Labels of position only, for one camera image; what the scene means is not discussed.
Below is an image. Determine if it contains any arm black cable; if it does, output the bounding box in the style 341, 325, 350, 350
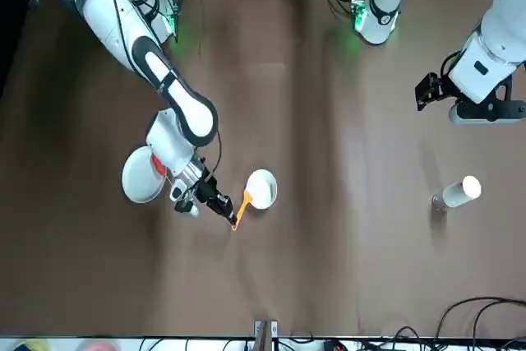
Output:
96, 0, 223, 182
440, 49, 465, 81

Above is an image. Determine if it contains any long black looped cable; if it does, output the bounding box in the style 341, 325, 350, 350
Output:
471, 300, 526, 351
435, 295, 526, 351

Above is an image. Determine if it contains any white oil pot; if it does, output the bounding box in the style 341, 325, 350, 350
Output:
431, 175, 482, 213

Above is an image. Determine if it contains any green-lit connector board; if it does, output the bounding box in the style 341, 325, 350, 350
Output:
348, 0, 367, 32
166, 0, 182, 42

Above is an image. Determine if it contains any pink plate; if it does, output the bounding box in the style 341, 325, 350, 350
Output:
77, 339, 120, 351

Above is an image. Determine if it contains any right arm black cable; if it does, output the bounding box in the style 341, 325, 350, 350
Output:
96, 0, 223, 182

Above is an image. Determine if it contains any white round plate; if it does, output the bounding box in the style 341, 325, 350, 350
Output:
121, 145, 168, 205

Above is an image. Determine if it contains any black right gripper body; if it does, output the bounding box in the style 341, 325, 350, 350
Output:
187, 169, 224, 209

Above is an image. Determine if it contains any small white bowl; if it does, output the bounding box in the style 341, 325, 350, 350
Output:
245, 168, 279, 210

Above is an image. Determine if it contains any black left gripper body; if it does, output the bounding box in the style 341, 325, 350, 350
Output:
441, 75, 466, 102

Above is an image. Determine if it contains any short black looped cable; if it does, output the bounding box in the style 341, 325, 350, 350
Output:
392, 325, 420, 351

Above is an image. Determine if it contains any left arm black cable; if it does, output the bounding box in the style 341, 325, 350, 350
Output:
440, 49, 465, 81

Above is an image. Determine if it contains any red sausage on skewer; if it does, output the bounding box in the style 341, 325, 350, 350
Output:
150, 152, 173, 196

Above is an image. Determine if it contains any yellow plate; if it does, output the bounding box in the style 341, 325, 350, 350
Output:
14, 339, 50, 351

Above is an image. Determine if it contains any aluminium frame post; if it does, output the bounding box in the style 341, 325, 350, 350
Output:
253, 318, 279, 351

